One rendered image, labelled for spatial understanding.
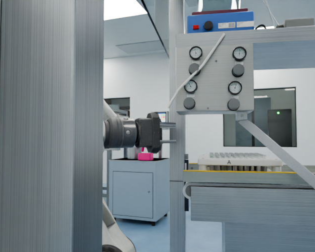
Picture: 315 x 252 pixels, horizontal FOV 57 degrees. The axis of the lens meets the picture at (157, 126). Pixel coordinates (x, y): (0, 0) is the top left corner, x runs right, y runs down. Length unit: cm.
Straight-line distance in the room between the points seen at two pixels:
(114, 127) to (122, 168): 281
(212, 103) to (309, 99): 522
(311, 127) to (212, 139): 180
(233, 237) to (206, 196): 16
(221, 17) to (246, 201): 55
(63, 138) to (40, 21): 9
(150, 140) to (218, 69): 28
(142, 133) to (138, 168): 268
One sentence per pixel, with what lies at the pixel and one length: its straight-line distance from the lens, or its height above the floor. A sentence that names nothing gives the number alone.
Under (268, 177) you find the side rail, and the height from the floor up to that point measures 91.
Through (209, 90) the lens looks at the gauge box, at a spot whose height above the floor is 116.
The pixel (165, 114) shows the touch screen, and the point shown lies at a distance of 379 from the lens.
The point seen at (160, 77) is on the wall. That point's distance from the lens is 642.
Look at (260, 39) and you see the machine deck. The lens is 90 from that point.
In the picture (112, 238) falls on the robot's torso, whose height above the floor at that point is 68.
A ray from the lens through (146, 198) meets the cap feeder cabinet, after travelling 352.
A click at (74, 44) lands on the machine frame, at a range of 22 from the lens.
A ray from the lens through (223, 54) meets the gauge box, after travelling 88.
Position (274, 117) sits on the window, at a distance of 605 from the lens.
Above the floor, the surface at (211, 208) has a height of 81.
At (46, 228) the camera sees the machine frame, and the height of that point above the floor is 95.
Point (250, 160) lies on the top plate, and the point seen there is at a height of 95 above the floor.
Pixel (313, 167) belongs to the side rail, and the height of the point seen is 91.
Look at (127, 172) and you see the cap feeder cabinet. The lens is 357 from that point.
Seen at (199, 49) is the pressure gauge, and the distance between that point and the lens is 87.
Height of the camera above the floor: 102
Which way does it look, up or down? 3 degrees up
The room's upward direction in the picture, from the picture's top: straight up
